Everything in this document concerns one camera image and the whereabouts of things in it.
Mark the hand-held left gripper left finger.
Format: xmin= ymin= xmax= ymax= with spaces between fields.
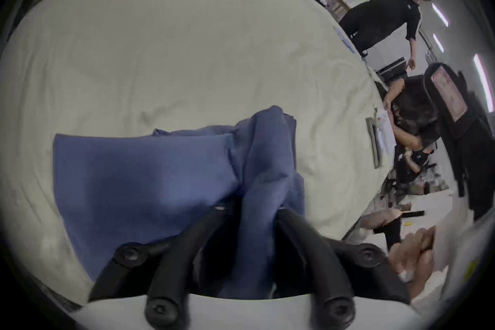
xmin=88 ymin=199 xmax=242 ymax=329

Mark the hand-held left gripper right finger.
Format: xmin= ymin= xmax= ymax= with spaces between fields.
xmin=275 ymin=209 xmax=411 ymax=329

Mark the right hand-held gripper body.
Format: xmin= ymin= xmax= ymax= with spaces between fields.
xmin=432 ymin=200 xmax=493 ymax=300

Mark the blue shirt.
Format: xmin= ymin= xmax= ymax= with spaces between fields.
xmin=52 ymin=105 xmax=307 ymax=300

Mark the person's right hand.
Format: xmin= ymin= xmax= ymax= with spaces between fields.
xmin=388 ymin=225 xmax=437 ymax=299

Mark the black chair with pink label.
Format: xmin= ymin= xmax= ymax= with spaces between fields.
xmin=423 ymin=63 xmax=495 ymax=221

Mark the grey phone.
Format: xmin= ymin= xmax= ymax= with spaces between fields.
xmin=365 ymin=117 xmax=384 ymax=169

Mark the white paper card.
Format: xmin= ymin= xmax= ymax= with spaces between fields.
xmin=375 ymin=110 xmax=396 ymax=152

